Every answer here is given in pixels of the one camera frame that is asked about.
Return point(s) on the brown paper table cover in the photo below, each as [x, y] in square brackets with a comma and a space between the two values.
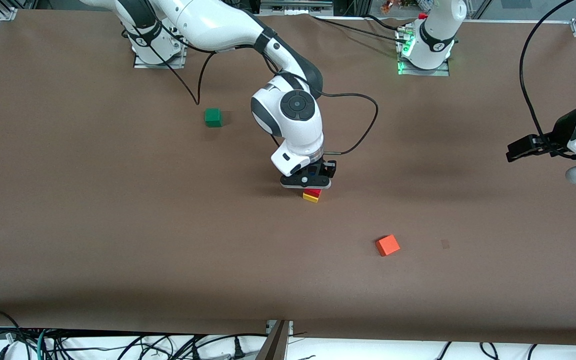
[288, 280]

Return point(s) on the aluminium camera mount post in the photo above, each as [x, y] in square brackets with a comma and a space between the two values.
[275, 345]

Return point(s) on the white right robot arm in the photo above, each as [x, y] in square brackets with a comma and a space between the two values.
[288, 132]

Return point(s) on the green wooden block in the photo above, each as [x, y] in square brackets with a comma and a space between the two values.
[213, 117]

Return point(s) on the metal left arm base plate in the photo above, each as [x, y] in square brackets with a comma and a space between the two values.
[425, 72]

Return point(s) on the orange wooden block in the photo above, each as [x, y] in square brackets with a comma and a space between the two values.
[387, 245]

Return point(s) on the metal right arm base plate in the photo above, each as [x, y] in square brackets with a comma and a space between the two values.
[163, 64]

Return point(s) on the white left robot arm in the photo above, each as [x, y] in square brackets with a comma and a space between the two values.
[435, 45]

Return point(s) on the red wooden block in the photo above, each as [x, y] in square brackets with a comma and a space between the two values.
[314, 192]

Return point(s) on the black power plug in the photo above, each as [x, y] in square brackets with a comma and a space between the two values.
[238, 350]

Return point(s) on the red base connector cap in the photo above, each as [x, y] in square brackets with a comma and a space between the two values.
[422, 16]

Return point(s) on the yellow wooden block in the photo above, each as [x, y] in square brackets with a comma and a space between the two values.
[310, 198]

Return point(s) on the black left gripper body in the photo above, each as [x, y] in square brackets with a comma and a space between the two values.
[557, 134]

